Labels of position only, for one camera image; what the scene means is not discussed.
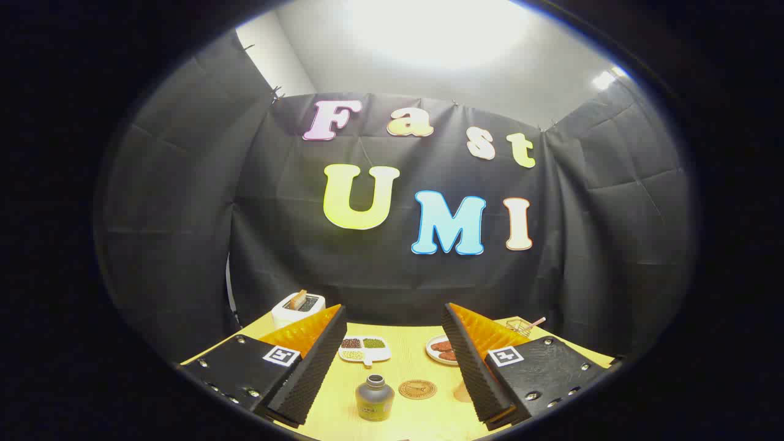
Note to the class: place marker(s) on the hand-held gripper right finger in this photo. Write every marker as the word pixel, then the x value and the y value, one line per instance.
pixel 468 367

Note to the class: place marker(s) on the white divided dish with beans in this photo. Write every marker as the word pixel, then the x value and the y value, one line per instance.
pixel 364 349

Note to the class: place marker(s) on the toast slice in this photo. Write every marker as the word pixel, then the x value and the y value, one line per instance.
pixel 298 299

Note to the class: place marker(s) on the round brown cork coaster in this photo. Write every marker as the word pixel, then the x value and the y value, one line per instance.
pixel 418 389

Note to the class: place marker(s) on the pink striped straw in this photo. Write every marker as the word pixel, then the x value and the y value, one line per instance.
pixel 538 321

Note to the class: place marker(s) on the silver bottle with green label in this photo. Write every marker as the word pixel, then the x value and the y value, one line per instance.
pixel 375 401

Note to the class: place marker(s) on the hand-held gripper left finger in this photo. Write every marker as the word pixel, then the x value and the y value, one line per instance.
pixel 318 361

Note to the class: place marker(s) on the brown meat piece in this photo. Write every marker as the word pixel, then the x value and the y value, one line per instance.
pixel 441 346
pixel 449 355

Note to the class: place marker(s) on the white round plate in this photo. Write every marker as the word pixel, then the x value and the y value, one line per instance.
pixel 433 352

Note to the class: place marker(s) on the wooden table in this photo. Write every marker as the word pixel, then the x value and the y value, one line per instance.
pixel 407 367

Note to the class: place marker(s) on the white toaster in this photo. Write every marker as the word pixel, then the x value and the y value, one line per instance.
pixel 283 315

